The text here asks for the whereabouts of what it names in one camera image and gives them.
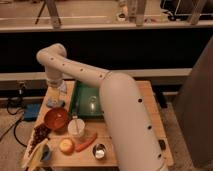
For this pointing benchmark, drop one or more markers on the yellow banana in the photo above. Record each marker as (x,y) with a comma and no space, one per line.
(32,162)

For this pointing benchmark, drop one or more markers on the blue power box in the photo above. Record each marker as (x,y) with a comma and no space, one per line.
(31,112)

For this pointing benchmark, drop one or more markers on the green plastic tray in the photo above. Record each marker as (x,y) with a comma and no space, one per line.
(85,101)

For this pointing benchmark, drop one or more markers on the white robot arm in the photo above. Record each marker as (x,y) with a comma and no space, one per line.
(128,122)

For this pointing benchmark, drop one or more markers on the red bowl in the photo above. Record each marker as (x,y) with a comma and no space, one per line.
(56,118)

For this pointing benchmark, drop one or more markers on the orange carrot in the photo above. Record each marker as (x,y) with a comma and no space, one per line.
(86,143)

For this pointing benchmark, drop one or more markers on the small blue bowl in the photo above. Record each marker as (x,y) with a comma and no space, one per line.
(46,154)

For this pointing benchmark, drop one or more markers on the white cup with spoon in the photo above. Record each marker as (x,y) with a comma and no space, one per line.
(76,128)

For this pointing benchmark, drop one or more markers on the wooden folding table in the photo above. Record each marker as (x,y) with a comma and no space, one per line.
(85,159)

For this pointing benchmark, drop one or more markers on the bunch of dark grapes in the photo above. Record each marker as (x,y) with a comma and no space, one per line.
(40,133)

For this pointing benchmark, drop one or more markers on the blue sponge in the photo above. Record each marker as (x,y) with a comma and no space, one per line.
(51,103)

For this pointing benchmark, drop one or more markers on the small metal cup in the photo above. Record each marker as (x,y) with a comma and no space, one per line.
(99,151)

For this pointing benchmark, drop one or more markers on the black rectangular block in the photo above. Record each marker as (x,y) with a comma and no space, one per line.
(162,144)

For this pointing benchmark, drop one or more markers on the yellow apple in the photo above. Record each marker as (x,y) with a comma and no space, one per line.
(66,146)

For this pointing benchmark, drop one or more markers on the light blue cloth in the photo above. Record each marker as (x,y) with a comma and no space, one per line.
(62,89)

